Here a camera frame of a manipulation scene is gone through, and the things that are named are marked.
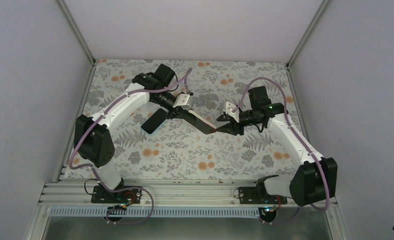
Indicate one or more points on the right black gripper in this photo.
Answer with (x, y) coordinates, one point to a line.
(232, 128)

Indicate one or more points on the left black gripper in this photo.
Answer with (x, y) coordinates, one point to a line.
(178, 112)

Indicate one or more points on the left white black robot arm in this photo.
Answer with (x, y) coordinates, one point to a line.
(93, 145)

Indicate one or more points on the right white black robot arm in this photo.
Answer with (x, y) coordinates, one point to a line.
(315, 177)

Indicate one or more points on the phone in light blue case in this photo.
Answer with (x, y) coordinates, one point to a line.
(154, 121)

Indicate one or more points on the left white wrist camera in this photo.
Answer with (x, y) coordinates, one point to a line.
(185, 101)

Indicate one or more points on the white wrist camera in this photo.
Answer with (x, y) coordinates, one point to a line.
(231, 110)
(185, 101)

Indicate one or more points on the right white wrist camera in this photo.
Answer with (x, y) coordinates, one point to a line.
(231, 110)

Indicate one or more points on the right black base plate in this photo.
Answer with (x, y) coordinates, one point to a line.
(252, 196)

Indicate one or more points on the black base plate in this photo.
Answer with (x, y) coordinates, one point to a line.
(252, 196)
(101, 196)

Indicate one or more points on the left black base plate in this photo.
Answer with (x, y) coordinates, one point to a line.
(101, 196)

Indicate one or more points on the aluminium rail frame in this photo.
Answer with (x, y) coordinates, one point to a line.
(71, 194)

